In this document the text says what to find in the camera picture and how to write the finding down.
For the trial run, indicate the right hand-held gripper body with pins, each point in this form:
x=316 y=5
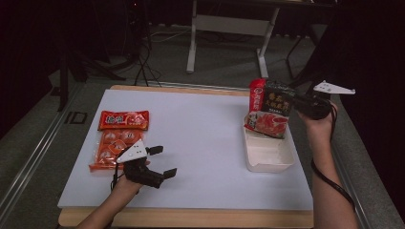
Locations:
x=315 y=106

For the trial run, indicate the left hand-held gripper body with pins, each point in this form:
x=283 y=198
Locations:
x=140 y=171

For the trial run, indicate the red and black seasoning packet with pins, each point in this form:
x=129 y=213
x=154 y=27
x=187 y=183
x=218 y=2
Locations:
x=270 y=111

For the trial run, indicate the orange snack bag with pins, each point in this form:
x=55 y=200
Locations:
x=117 y=133

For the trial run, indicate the white divided food container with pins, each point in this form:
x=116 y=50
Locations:
x=269 y=154

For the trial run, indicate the person's left hand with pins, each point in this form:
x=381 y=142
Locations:
x=127 y=187

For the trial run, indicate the person's right hand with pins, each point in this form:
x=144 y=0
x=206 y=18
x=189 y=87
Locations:
x=320 y=127

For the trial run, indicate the white table mat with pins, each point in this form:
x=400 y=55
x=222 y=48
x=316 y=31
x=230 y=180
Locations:
x=197 y=127

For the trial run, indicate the black metal stand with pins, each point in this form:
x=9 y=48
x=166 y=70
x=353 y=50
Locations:
x=79 y=70

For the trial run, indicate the black chair frame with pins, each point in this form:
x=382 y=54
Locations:
x=305 y=63

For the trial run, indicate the metal floor rail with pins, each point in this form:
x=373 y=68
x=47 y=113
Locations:
x=350 y=178
x=35 y=152

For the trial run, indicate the white metal desk frame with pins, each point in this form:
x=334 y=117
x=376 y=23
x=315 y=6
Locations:
x=229 y=25

